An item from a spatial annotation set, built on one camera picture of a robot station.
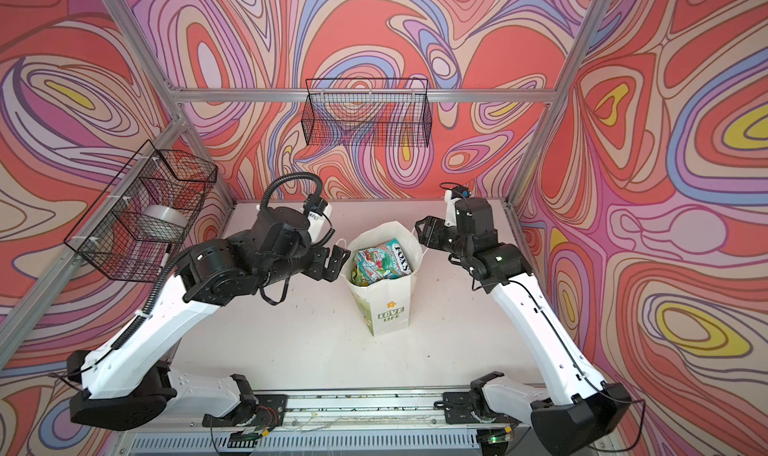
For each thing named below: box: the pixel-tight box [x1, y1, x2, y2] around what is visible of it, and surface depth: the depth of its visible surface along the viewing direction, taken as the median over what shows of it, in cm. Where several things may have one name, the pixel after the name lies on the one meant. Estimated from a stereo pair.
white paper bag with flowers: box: [343, 221, 424, 337], surface depth 78 cm
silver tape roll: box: [144, 205, 188, 228], surface depth 75 cm
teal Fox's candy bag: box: [351, 238, 413, 286], surface depth 80 cm
